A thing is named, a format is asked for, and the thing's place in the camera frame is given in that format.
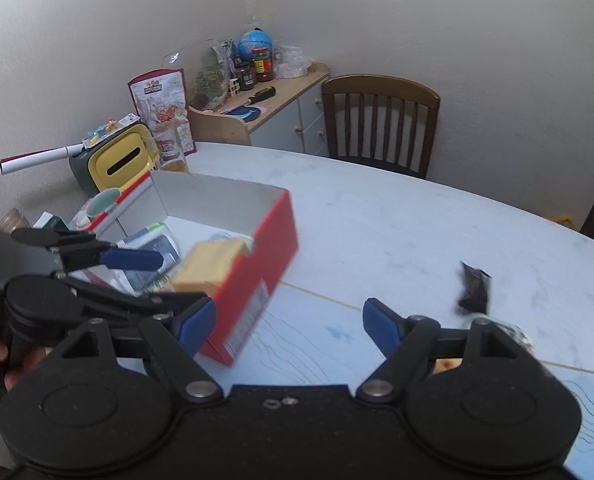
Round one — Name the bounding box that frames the black snack packet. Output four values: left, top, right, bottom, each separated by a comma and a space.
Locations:
458, 262, 491, 314

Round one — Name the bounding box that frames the black yellow screwdriver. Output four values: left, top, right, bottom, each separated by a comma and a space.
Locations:
246, 86, 276, 105

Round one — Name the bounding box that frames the toast bread slice toy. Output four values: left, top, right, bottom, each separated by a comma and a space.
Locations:
170, 238, 249, 297

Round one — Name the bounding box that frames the dark wooden chair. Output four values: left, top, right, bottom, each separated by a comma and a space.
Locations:
322, 75, 441, 179

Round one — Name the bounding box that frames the person's left hand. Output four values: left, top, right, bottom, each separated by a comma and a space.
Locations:
0, 340, 51, 391

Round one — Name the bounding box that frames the yellow green tissue box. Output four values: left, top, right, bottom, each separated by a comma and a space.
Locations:
70, 122, 159, 196

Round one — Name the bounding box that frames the red white snack bag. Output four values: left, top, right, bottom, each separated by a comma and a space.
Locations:
128, 68, 196, 155

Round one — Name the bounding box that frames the navy white tissue pack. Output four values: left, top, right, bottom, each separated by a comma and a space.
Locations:
117, 222, 180, 295

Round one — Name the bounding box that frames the red cardboard box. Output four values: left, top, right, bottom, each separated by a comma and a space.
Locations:
87, 171, 298, 366

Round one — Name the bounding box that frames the green oval pouch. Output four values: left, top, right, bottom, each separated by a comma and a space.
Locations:
462, 313, 533, 351

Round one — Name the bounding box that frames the red sauce jar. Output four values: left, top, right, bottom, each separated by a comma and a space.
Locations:
251, 48, 274, 82

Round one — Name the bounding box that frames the light wooden sideboard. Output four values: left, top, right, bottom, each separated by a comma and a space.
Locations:
187, 62, 329, 156

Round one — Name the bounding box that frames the mint green cup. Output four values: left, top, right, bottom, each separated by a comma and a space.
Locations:
86, 188, 122, 220

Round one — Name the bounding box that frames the blue globe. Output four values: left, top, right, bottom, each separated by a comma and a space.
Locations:
237, 28, 273, 61

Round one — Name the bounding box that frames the rolled white paper tube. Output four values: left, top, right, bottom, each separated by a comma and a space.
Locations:
0, 143, 84, 176

